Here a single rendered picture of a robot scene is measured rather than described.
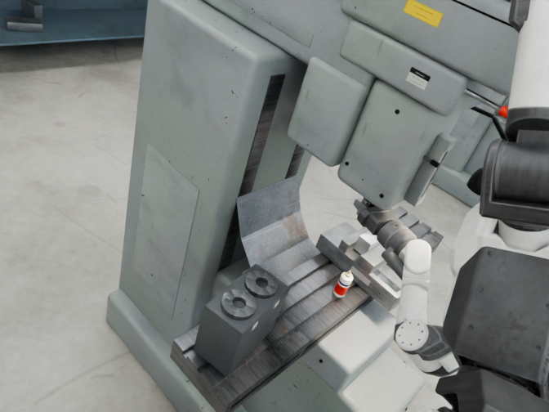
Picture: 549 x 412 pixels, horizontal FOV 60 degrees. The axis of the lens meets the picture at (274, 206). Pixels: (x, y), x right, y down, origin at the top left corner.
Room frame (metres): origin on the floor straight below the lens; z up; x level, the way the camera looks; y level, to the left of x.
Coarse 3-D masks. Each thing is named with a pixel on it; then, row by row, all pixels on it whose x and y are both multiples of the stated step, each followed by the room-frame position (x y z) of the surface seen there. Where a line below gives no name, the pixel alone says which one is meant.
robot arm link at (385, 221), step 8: (368, 208) 1.17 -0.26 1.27; (376, 208) 1.18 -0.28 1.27; (360, 216) 1.15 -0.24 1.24; (368, 216) 1.15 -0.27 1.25; (376, 216) 1.15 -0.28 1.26; (384, 216) 1.16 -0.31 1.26; (392, 216) 1.17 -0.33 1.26; (360, 224) 1.15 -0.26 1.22; (368, 224) 1.14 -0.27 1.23; (376, 224) 1.12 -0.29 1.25; (384, 224) 1.13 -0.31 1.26; (392, 224) 1.11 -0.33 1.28; (400, 224) 1.11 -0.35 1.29; (376, 232) 1.13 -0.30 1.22; (384, 232) 1.10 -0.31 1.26; (392, 232) 1.09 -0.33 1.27; (384, 240) 1.08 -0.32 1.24; (384, 248) 1.08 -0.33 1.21
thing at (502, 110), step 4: (468, 88) 1.07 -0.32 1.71; (464, 92) 1.06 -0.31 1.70; (468, 92) 1.06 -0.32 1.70; (472, 92) 1.06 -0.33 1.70; (472, 96) 1.05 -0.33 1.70; (476, 96) 1.05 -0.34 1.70; (480, 96) 1.05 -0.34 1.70; (480, 100) 1.04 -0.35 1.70; (484, 100) 1.04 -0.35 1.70; (488, 100) 1.04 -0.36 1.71; (484, 104) 1.04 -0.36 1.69; (488, 104) 1.03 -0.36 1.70; (492, 104) 1.03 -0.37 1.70; (496, 104) 1.03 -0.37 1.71; (492, 108) 1.03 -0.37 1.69; (496, 108) 1.02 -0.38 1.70; (500, 108) 1.02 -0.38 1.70; (504, 108) 1.01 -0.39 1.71; (500, 112) 1.01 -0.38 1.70; (504, 112) 1.01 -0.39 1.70; (504, 116) 1.00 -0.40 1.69
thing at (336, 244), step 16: (320, 240) 1.36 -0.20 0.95; (336, 240) 1.36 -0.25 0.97; (352, 240) 1.33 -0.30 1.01; (336, 256) 1.32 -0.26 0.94; (352, 256) 1.30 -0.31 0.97; (352, 272) 1.27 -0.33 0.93; (384, 272) 1.27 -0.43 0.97; (368, 288) 1.23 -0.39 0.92; (384, 288) 1.20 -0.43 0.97; (400, 288) 1.22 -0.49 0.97; (384, 304) 1.18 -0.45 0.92
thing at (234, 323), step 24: (240, 288) 0.88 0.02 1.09; (264, 288) 0.89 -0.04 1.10; (288, 288) 0.94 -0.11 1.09; (216, 312) 0.78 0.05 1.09; (240, 312) 0.79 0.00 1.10; (264, 312) 0.83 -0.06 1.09; (216, 336) 0.77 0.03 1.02; (240, 336) 0.74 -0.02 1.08; (264, 336) 0.89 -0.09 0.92; (216, 360) 0.76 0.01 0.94; (240, 360) 0.79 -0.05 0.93
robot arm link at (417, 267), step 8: (416, 240) 1.05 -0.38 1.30; (408, 248) 1.02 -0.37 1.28; (416, 248) 1.02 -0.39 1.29; (424, 248) 1.02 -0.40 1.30; (408, 256) 1.00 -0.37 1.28; (416, 256) 1.00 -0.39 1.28; (424, 256) 1.00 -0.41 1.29; (408, 264) 0.97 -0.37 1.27; (416, 264) 0.97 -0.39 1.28; (424, 264) 0.97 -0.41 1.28; (408, 272) 0.95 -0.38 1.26; (416, 272) 0.95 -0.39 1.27; (424, 272) 0.95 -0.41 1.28; (408, 280) 0.94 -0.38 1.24; (416, 280) 0.94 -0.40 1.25; (424, 280) 0.94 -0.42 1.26; (424, 288) 0.94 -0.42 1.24
